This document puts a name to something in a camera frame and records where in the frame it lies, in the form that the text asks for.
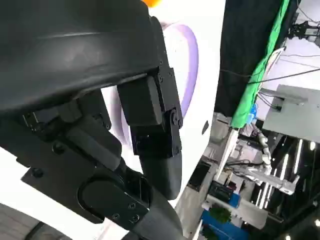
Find black backdrop curtain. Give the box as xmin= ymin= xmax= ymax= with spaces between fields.
xmin=214 ymin=0 xmax=300 ymax=121

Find lilac plate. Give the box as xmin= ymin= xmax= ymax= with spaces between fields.
xmin=101 ymin=21 xmax=200 ymax=152

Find thin black cable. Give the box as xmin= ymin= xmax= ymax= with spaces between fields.
xmin=220 ymin=69 xmax=320 ymax=78

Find black equipment mount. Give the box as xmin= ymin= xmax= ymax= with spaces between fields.
xmin=287 ymin=21 xmax=320 ymax=41

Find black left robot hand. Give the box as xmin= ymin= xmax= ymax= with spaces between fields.
xmin=0 ymin=0 xmax=185 ymax=240

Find silver metal bracket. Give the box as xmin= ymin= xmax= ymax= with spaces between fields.
xmin=246 ymin=169 xmax=301 ymax=195

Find black monitor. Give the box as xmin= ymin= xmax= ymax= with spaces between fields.
xmin=188 ymin=161 xmax=211 ymax=193

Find grey metal box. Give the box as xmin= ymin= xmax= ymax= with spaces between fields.
xmin=262 ymin=84 xmax=320 ymax=141

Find green cloth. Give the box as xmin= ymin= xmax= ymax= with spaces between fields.
xmin=230 ymin=0 xmax=291 ymax=129

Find blue storage bin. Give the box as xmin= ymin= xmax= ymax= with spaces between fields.
xmin=200 ymin=209 xmax=250 ymax=240

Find green plant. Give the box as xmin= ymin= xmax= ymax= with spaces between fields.
xmin=209 ymin=206 xmax=232 ymax=224

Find orange and white bread roll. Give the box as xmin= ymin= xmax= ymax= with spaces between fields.
xmin=141 ymin=0 xmax=164 ymax=8

